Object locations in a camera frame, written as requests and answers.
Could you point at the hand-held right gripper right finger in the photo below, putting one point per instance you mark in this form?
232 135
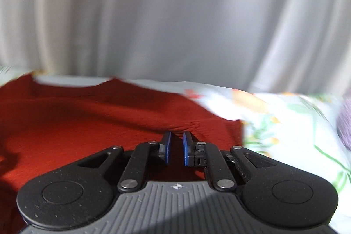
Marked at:
187 149

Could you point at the purple cloth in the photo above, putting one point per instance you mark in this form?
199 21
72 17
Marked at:
345 124

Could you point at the red knit sweater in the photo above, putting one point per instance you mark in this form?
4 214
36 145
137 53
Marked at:
82 124

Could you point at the floral bedsheet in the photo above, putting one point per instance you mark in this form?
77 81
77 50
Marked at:
288 118

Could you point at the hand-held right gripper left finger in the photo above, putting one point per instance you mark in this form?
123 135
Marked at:
167 148

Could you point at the white curtain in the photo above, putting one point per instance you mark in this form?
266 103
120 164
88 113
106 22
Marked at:
170 17

